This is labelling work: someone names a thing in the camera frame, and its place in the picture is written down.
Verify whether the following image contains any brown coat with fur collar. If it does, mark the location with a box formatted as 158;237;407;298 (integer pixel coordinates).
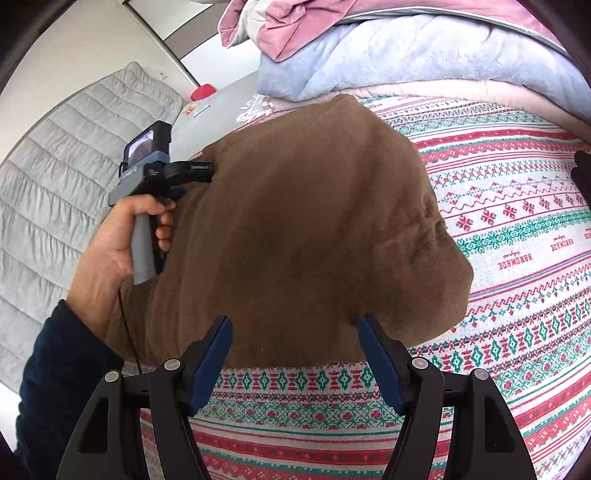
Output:
106;95;474;368

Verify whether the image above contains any person's left hand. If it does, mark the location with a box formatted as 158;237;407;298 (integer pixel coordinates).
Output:
66;195;175;340

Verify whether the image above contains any dark blue left sleeve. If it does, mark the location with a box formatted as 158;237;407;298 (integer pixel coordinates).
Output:
15;301;124;479

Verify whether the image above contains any red small object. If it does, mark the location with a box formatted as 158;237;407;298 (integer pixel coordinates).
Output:
190;84;216;102

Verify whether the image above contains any grey quilted headboard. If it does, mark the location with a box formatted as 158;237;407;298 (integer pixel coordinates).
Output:
1;62;185;391

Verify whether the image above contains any pink velvet quilt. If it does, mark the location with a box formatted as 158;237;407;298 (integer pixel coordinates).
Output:
217;0;565;62

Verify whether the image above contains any light blue fleece blanket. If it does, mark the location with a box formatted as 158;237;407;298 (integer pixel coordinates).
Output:
256;14;590;121

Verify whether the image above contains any patterned knit blanket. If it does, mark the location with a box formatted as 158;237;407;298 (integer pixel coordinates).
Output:
121;80;591;480

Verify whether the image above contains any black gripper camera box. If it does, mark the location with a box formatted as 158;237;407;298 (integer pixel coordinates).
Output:
123;120;172;169

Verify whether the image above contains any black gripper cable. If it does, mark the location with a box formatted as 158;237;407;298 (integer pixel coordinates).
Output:
117;283;146;377

